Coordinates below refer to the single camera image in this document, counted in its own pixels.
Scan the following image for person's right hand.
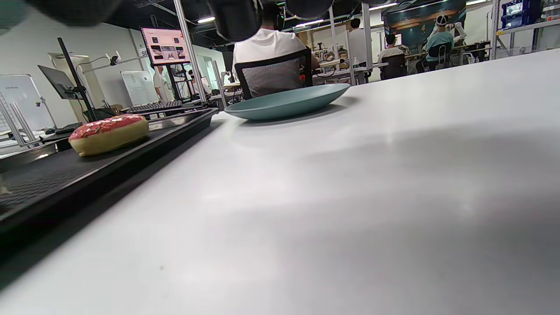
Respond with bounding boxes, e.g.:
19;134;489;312
26;0;335;43

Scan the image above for teal round plate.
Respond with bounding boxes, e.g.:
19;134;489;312
0;0;28;31
224;83;350;122

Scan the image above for pink frosted mini donut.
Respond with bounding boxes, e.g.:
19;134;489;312
69;115;149;157

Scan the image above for black baking tray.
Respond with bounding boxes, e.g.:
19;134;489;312
0;108;219;245

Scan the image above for dark monitor on arm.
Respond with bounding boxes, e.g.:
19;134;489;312
37;37;98;123

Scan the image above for black mesh office chair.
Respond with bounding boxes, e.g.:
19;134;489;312
235;48;313;100

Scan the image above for monitor with pink screen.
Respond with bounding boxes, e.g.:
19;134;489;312
140;27;192;67

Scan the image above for white board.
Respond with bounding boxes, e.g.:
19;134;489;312
121;71;159;107
0;73;56;132

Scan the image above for black keyboard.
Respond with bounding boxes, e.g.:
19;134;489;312
126;101;184;114

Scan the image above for metal storage shelf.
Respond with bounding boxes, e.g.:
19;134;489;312
490;0;560;60

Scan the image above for aluminium frame post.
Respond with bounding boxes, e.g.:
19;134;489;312
173;0;211;104

